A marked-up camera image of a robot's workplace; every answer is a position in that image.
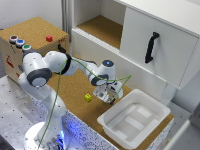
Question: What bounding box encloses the wooden drawer box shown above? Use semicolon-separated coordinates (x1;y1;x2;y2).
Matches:
0;16;71;84

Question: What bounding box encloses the green cable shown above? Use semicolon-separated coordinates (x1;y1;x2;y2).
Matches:
37;58;132;149

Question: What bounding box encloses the yellow block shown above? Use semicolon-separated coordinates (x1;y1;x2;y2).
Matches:
83;93;93;103

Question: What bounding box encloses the red button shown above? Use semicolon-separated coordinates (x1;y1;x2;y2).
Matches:
9;34;19;45

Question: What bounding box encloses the white sliding door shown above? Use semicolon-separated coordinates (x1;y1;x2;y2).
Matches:
119;6;200;89

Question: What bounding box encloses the white cabinet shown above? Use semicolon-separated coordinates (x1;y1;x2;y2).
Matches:
70;0;200;108

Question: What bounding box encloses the black door handle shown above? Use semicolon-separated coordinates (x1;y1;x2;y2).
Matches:
144;31;160;65

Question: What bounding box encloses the green button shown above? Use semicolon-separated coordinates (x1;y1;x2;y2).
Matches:
21;43;33;53

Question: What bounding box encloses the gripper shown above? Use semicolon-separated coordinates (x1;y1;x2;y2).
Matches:
92;82;124;105

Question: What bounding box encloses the white plastic box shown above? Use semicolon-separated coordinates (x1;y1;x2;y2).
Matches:
96;88;172;150

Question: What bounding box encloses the blue button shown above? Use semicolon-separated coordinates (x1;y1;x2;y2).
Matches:
15;38;26;49

